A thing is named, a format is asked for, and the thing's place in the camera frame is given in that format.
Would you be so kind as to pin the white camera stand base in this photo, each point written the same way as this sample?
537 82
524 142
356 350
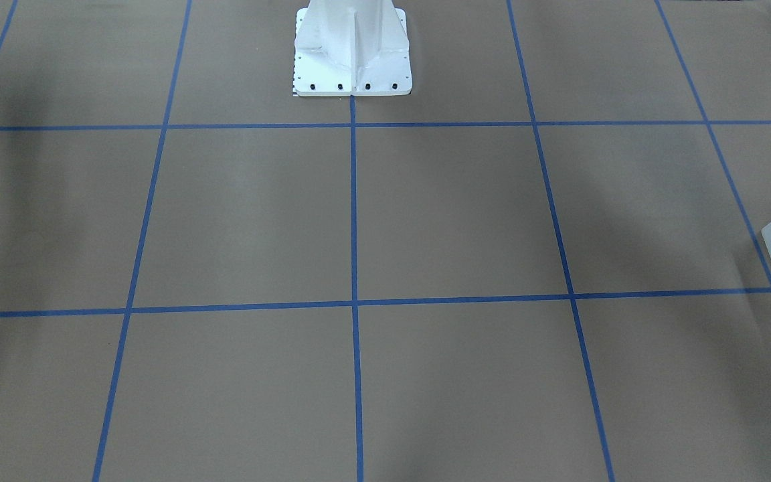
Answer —
351 48

